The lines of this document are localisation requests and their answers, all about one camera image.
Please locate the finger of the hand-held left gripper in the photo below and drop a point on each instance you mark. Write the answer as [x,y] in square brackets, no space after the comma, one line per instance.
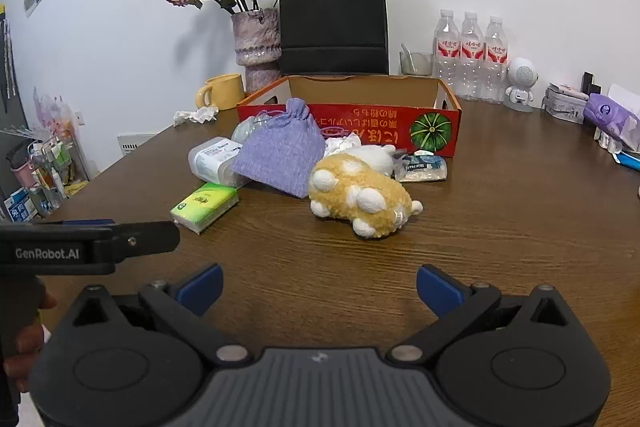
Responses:
[150,239]
[90,223]

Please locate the strip of white vials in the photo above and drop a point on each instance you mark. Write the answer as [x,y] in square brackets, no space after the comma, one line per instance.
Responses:
[607,141]

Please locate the purple tissue packet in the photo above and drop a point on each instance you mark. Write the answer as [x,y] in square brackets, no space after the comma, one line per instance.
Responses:
[610,114]

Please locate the crumpled white wrapper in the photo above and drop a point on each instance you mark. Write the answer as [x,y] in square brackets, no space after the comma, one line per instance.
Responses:
[340,143]

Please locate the yellow and white plush toy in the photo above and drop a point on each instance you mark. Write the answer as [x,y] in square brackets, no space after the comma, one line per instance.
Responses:
[360,189]

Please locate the clear snack packet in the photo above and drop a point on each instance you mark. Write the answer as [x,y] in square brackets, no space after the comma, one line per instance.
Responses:
[422,167]

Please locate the small pink case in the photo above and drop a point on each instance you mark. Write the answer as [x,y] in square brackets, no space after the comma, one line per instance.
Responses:
[567,91]

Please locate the person's left hand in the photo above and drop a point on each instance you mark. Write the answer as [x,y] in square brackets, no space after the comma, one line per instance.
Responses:
[47,302]

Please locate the blue and white packet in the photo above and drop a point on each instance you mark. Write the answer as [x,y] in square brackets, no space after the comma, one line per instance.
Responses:
[629,159]

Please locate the clear water bottle red label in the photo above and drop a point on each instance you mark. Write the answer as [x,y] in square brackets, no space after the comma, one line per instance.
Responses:
[446,57]
[495,64]
[471,62]

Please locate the clear plastic bag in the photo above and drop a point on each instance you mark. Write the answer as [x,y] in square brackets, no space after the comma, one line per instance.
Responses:
[250,124]

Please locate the mottled purple ceramic vase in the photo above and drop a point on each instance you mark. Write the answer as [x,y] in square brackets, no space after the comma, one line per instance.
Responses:
[257,37]

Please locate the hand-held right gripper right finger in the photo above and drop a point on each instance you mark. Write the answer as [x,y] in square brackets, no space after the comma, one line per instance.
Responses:
[437,289]

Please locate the blue and white carton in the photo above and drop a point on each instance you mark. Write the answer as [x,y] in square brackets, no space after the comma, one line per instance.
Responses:
[20,207]

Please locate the red and orange cardboard box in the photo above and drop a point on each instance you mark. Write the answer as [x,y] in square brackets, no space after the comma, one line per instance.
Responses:
[350,116]

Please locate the yellow mug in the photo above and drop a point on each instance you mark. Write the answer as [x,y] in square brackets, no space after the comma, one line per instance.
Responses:
[225,92]

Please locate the crumpled white tissue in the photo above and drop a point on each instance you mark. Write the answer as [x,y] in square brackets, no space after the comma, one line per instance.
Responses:
[197,114]

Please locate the white wall vent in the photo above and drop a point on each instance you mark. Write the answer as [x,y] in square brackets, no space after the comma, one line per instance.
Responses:
[135,143]

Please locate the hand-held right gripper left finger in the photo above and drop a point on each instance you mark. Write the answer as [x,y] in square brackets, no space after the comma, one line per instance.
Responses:
[202,284]

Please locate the white robot figure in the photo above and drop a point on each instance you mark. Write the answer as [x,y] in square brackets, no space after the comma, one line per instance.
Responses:
[521,77]

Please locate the clear glass cup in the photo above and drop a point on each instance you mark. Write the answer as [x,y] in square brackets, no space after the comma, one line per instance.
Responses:
[422,64]

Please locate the green tissue packet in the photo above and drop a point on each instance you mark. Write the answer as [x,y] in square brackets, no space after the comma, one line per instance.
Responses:
[205,207]

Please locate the white paper sheet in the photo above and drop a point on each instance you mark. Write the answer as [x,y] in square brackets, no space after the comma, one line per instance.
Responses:
[625,96]

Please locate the white plastic wipes container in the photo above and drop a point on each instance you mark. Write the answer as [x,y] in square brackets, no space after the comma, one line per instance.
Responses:
[210,159]

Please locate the small black box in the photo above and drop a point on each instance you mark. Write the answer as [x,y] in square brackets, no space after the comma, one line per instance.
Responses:
[596,89]
[587,82]

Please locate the pink plastic cup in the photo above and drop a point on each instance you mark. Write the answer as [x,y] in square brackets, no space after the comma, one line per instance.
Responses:
[21,169]

